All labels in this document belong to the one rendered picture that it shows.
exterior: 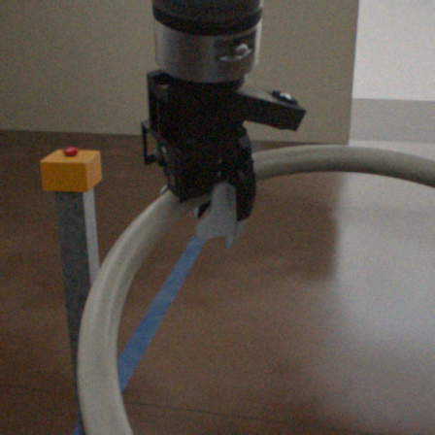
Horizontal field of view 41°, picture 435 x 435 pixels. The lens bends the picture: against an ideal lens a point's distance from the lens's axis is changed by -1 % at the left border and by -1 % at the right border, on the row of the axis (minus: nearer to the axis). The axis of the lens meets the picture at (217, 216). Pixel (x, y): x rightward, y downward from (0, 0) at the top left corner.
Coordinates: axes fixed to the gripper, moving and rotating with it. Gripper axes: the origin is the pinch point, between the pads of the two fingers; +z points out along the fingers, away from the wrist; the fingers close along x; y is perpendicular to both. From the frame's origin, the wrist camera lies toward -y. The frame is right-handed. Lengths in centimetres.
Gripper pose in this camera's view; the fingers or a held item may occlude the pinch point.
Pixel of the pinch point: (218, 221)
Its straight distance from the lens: 65.1
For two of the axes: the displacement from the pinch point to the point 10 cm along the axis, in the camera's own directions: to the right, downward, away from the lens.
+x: 5.7, 5.7, -5.9
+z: -0.3, 7.4, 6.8
